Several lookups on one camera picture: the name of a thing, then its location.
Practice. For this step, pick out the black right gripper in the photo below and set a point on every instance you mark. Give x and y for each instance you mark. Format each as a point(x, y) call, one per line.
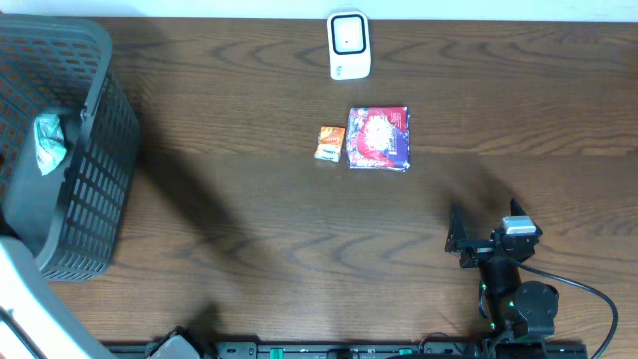
point(478, 250)

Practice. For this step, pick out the purple pantyliner pack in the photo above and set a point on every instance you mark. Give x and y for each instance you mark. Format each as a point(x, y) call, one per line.
point(378, 138)

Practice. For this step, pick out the small orange snack pack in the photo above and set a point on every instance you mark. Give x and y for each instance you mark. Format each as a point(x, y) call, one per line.
point(330, 143)

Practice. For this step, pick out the mint green wipes pack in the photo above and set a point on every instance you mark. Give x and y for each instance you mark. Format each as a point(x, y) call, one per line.
point(49, 142)

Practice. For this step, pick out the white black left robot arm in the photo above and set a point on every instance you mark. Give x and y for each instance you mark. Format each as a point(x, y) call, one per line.
point(35, 323)

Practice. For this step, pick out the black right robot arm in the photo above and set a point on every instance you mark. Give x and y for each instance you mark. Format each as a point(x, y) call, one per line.
point(521, 310)

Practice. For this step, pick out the white barcode scanner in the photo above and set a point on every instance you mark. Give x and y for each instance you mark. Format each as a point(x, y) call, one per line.
point(349, 45)

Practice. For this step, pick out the grey plastic basket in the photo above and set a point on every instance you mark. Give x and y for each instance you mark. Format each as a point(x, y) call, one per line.
point(70, 218)

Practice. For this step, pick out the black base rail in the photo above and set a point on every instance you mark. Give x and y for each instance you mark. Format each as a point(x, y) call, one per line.
point(435, 348)

